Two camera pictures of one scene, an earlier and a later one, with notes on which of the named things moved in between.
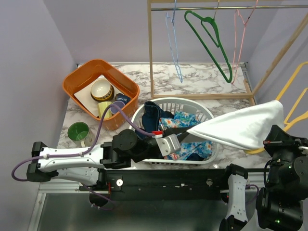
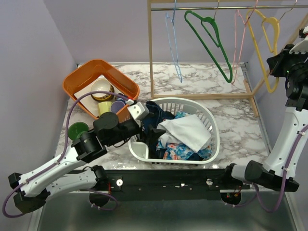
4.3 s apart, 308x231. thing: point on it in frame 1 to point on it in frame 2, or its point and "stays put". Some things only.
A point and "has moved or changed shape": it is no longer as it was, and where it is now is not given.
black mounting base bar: (164, 185) stays put
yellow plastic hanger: (285, 121) has moved or changed shape
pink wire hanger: (243, 36) stays put
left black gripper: (181, 132) to (153, 134)
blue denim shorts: (151, 114) stays put
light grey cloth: (247, 127) to (189, 133)
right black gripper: (278, 137) to (276, 62)
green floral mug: (80, 133) stays put
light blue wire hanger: (176, 65) stays put
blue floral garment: (184, 119) stays put
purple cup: (115, 109) stays put
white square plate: (84, 96) stays put
